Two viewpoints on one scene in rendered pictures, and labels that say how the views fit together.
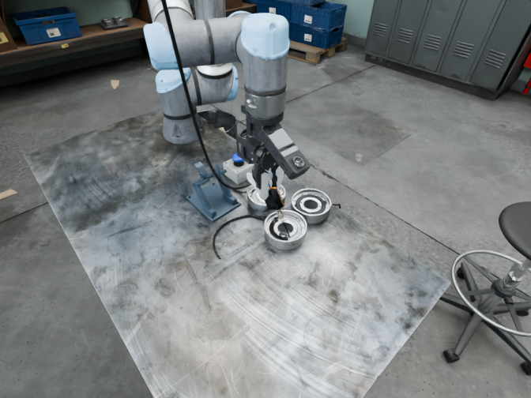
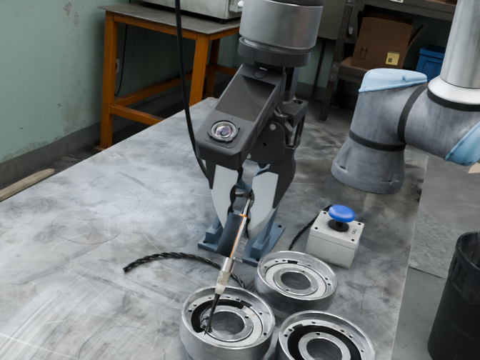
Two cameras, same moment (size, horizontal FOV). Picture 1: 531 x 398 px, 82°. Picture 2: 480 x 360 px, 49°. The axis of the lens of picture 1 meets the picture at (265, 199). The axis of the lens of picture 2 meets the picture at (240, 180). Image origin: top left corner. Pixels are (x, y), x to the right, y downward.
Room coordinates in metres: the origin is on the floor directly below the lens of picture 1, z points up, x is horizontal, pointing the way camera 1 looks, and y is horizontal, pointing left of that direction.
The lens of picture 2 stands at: (0.26, -0.44, 1.22)
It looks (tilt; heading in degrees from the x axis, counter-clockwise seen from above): 25 degrees down; 59
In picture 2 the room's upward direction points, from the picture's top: 10 degrees clockwise
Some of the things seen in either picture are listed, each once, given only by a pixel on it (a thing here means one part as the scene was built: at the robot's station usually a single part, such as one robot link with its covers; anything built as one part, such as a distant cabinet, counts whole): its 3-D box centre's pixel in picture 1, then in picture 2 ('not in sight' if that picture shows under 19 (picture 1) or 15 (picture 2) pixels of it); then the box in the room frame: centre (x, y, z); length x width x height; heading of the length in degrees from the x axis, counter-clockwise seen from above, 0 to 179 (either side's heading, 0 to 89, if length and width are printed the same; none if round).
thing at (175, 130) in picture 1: (182, 121); (372, 156); (1.01, 0.30, 0.85); 0.15 x 0.15 x 0.10
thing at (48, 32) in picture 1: (47, 25); (454, 68); (3.48, 2.21, 0.56); 0.52 x 0.38 x 0.22; 129
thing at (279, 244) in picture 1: (285, 230); (226, 328); (0.51, -0.05, 0.82); 0.10 x 0.10 x 0.04
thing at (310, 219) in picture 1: (310, 206); (322, 356); (0.59, -0.12, 0.82); 0.10 x 0.10 x 0.04
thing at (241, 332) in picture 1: (192, 207); (220, 223); (0.62, 0.21, 0.79); 1.20 x 0.60 x 0.02; 42
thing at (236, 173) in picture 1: (238, 167); (336, 236); (0.76, 0.08, 0.82); 0.08 x 0.07 x 0.05; 42
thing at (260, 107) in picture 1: (264, 100); (276, 22); (0.54, 0.00, 1.15); 0.08 x 0.08 x 0.05
